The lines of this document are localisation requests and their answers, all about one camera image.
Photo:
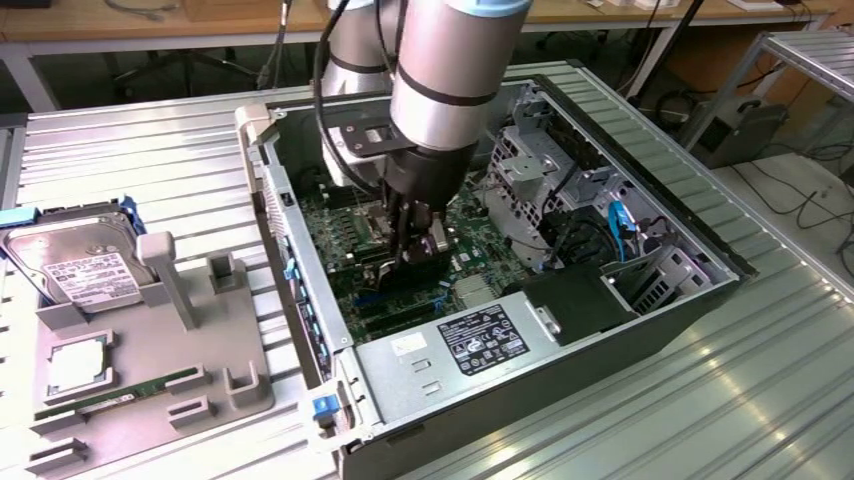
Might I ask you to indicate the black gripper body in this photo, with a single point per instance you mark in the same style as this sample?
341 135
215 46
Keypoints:
430 172

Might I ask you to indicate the graphics card with metal bracket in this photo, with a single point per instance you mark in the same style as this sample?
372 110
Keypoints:
416 277

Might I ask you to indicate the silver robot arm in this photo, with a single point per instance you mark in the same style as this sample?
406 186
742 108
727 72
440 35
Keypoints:
447 65

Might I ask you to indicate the CPU socket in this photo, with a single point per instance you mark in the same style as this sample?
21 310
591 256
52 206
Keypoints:
373 222

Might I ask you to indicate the installed black RAM stick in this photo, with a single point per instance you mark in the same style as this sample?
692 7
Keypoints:
367 256

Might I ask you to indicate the green motherboard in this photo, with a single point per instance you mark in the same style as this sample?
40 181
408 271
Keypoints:
327 235

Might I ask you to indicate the silver chipset heatsink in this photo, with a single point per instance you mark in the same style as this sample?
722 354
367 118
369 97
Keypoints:
475 291

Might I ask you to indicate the silver disk bay cage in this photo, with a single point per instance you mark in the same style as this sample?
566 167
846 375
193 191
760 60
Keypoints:
520 175

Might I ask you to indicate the black expansion slot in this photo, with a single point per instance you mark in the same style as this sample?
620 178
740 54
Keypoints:
400 320

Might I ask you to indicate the black plastic fan shroud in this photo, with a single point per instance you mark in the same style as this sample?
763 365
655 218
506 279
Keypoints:
574 300

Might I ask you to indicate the silver power supply with label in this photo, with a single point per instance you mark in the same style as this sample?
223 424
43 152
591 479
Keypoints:
400 380

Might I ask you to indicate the open black PC case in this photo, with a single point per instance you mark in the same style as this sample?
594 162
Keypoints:
600 360

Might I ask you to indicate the blue case latch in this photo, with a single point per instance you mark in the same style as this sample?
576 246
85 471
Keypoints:
324 405

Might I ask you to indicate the blue disk carrier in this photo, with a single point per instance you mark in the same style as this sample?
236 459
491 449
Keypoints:
129 215

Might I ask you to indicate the wooden desk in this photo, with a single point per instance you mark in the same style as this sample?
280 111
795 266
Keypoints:
200 17

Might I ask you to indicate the black box on floor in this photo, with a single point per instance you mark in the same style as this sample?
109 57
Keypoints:
743 132

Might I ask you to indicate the grey parts rack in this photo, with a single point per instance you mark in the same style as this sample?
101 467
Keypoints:
133 360

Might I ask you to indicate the silver hard disk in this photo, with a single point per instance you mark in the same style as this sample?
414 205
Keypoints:
73 260

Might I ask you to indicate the green RAM stick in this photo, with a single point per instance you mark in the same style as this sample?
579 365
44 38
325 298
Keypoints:
140 392

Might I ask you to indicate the silver CPU chip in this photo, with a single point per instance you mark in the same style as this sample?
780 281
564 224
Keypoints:
76 367

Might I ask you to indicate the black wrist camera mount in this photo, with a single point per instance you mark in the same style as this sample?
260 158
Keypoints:
369 137

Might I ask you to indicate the grey metal frame table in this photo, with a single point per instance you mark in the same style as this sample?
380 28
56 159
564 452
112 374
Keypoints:
800 55

